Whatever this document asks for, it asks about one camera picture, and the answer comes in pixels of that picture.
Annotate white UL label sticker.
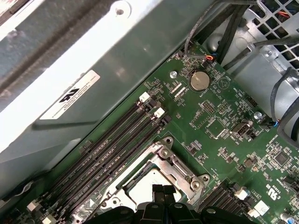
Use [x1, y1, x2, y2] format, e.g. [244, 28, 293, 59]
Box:
[39, 69, 101, 121]

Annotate silver metal drive cage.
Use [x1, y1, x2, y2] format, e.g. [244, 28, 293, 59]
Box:
[203, 0, 299, 150]

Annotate small silver board connector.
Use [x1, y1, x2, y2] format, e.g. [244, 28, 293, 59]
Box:
[230, 119, 254, 140]

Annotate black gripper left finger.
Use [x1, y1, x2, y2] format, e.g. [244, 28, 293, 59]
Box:
[85, 183, 165, 224]

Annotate thin wire locking lever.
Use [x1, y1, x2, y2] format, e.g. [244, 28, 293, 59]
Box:
[87, 193, 112, 219]
[196, 184, 206, 210]

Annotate green motherboard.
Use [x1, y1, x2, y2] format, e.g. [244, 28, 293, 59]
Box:
[23, 39, 299, 224]

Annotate thin grey wire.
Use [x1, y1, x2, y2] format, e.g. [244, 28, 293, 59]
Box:
[183, 0, 213, 59]

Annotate CPU socket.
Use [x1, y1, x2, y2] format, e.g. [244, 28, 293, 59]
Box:
[100, 136, 211, 224]

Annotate metal socket cover frame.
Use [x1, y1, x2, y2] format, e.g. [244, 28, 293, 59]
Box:
[106, 149, 199, 210]

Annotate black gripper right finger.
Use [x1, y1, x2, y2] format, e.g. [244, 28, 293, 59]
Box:
[164, 185, 244, 224]

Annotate black open PC case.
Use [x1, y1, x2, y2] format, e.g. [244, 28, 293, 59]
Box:
[0, 0, 234, 206]

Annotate silver square CPU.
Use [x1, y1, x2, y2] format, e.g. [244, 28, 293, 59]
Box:
[127, 167, 185, 206]

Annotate round coin battery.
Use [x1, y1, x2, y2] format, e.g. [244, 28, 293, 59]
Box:
[189, 70, 210, 91]

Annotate thick black cable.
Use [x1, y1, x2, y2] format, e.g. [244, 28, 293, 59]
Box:
[272, 66, 299, 149]

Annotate black braided cable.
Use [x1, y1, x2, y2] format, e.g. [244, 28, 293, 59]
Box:
[223, 4, 252, 70]
[218, 4, 243, 63]

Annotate black RAM slot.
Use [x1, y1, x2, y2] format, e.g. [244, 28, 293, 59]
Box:
[52, 115, 172, 224]
[42, 107, 165, 224]
[27, 92, 150, 212]
[35, 99, 157, 217]

